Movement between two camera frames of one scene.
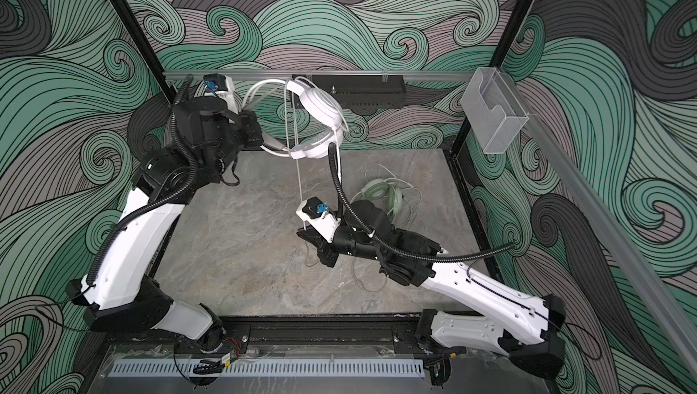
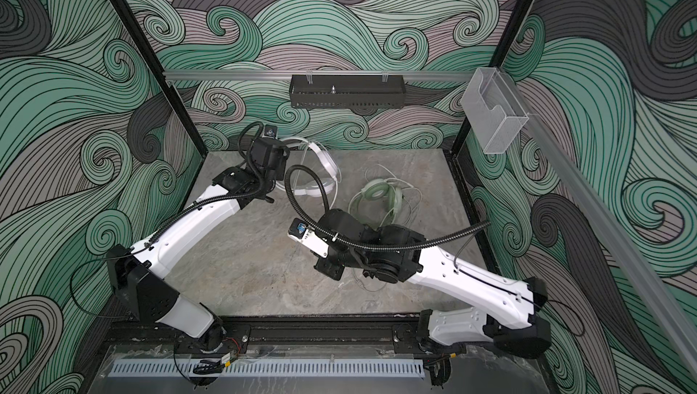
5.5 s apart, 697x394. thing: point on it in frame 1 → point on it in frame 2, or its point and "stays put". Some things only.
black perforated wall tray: [362, 91] stays put
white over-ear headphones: [317, 142] → [306, 169]
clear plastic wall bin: [494, 110] stays put
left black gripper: [246, 123] → [280, 173]
